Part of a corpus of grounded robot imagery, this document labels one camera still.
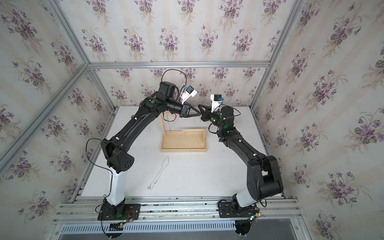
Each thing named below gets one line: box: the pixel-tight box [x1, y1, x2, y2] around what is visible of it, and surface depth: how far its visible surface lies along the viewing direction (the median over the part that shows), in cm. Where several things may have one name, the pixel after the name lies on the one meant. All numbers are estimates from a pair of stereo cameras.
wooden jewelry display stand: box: [160, 113, 207, 153], surface depth 101 cm
